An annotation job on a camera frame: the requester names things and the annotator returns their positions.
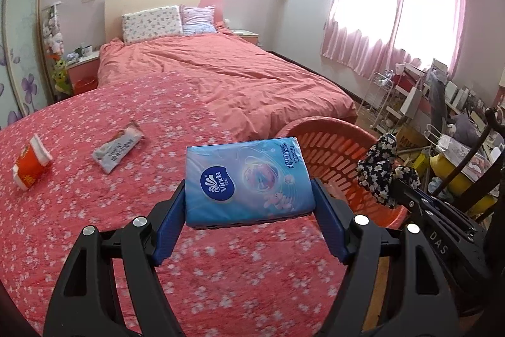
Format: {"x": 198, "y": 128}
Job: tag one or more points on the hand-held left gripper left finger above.
{"x": 169, "y": 226}

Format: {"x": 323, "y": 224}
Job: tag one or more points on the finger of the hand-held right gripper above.
{"x": 414, "y": 197}

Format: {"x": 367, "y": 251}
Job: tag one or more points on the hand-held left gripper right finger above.
{"x": 329, "y": 222}

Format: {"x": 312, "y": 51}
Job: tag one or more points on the dark floral cloth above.
{"x": 374, "y": 163}

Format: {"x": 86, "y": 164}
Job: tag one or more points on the orange plastic basket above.
{"x": 335, "y": 147}

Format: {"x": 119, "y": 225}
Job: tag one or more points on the blue tissue pack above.
{"x": 244, "y": 179}

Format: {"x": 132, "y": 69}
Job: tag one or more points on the yellow bag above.
{"x": 446, "y": 167}

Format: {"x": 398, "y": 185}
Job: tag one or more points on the red floral blanket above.
{"x": 118, "y": 226}

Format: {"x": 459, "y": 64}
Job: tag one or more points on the white printed wrapper packet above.
{"x": 118, "y": 145}

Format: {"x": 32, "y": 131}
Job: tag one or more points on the white shelf unit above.
{"x": 410, "y": 96}

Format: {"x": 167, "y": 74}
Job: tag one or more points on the red snack cup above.
{"x": 31, "y": 163}

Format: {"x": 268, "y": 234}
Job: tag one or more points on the pink duvet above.
{"x": 221, "y": 72}

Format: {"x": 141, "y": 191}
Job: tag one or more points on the red lined waste bin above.
{"x": 85, "y": 87}

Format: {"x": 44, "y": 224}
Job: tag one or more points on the pink nightstand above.
{"x": 81, "y": 70}

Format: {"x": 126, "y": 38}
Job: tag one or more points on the green plush toy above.
{"x": 62, "y": 74}

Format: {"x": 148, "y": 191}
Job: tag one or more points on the pink curtain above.
{"x": 374, "y": 5}

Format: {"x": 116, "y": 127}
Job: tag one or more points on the white floral pillow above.
{"x": 152, "y": 24}

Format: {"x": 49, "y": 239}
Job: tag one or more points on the white nightstand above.
{"x": 246, "y": 35}

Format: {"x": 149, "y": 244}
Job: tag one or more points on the striped pink pillow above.
{"x": 199, "y": 20}

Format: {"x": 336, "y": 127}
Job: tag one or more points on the hanging plush toy organizer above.
{"x": 53, "y": 29}

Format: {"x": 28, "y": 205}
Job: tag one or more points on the flower print wardrobe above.
{"x": 19, "y": 45}

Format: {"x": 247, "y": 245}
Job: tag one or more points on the black curved chair frame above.
{"x": 469, "y": 159}

